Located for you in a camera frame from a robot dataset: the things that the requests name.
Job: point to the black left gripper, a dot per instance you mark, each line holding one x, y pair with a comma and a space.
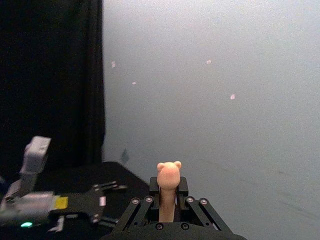
80, 203

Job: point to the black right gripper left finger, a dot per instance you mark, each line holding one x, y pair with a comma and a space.
140, 210

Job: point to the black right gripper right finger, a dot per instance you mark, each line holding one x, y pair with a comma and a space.
197, 211

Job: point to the peach bear-headed stick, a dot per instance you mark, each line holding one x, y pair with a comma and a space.
168, 180

